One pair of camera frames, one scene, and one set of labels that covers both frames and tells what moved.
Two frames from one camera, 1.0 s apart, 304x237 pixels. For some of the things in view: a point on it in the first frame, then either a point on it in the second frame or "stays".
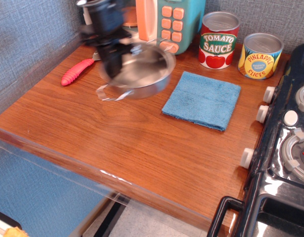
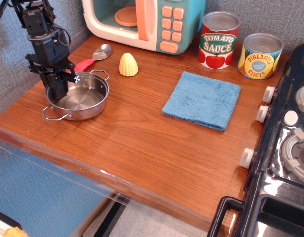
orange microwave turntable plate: x=129 y=17 stays
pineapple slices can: x=260 y=55 stays
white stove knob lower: x=246 y=157 stays
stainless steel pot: x=145 y=75 -> x=86 y=98
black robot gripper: x=107 y=27 -> x=50 y=59
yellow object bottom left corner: x=15 y=232 stays
